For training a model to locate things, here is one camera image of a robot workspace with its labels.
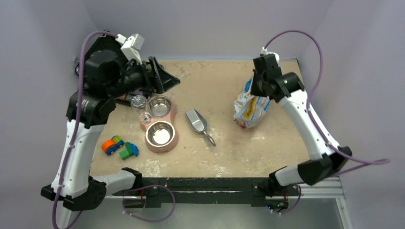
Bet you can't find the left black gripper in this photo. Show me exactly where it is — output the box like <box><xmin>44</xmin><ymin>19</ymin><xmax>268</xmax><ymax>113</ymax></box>
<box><xmin>106</xmin><ymin>55</ymin><xmax>180</xmax><ymax>99</ymax></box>

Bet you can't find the pet food bag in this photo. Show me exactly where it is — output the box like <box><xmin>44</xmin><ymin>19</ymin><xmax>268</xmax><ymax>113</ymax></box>
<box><xmin>233</xmin><ymin>77</ymin><xmax>273</xmax><ymax>129</ymax></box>

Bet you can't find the metal food scoop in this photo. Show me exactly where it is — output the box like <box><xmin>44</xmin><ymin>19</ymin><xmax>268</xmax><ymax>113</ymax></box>
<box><xmin>185</xmin><ymin>109</ymin><xmax>216</xmax><ymax>146</ymax></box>

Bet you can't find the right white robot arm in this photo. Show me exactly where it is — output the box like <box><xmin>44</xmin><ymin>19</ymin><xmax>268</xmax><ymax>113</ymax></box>
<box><xmin>251</xmin><ymin>54</ymin><xmax>352</xmax><ymax>196</ymax></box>

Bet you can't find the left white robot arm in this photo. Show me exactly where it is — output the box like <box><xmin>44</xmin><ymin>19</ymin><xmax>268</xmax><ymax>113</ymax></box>
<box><xmin>41</xmin><ymin>50</ymin><xmax>180</xmax><ymax>211</ymax></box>

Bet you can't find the pink double pet bowl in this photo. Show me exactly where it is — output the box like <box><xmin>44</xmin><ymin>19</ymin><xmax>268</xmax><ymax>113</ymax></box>
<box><xmin>140</xmin><ymin>95</ymin><xmax>179</xmax><ymax>154</ymax></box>

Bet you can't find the clear water bottle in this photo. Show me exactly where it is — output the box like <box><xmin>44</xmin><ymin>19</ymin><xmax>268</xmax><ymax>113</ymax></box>
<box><xmin>130</xmin><ymin>95</ymin><xmax>151</xmax><ymax>124</ymax></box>

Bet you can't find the black poker chip case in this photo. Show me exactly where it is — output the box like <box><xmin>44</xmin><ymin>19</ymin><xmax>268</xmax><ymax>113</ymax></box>
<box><xmin>84</xmin><ymin>35</ymin><xmax>128</xmax><ymax>80</ymax></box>

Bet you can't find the green blue toy block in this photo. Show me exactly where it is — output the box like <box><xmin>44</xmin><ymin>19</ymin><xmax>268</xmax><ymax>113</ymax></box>
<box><xmin>119</xmin><ymin>142</ymin><xmax>139</xmax><ymax>160</ymax></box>

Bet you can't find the orange blue toy car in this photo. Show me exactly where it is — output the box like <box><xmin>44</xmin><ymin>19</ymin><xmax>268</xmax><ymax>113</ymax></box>
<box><xmin>101</xmin><ymin>135</ymin><xmax>125</xmax><ymax>156</ymax></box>

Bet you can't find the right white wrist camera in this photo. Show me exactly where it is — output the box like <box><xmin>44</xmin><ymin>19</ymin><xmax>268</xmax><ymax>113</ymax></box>
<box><xmin>260</xmin><ymin>46</ymin><xmax>280</xmax><ymax>64</ymax></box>

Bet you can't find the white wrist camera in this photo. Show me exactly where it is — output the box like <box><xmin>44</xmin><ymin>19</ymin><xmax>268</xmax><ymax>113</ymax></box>
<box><xmin>115</xmin><ymin>33</ymin><xmax>145</xmax><ymax>65</ymax></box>
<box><xmin>260</xmin><ymin>46</ymin><xmax>280</xmax><ymax>64</ymax></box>

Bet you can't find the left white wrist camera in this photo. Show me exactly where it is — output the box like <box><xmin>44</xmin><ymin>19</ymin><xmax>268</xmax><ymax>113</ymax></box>
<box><xmin>115</xmin><ymin>33</ymin><xmax>145</xmax><ymax>65</ymax></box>

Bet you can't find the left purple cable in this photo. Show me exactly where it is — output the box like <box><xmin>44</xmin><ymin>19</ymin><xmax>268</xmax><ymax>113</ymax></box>
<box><xmin>51</xmin><ymin>31</ymin><xmax>119</xmax><ymax>229</ymax></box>

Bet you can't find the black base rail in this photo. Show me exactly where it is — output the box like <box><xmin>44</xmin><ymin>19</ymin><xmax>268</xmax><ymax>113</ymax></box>
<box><xmin>112</xmin><ymin>177</ymin><xmax>298</xmax><ymax>208</ymax></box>

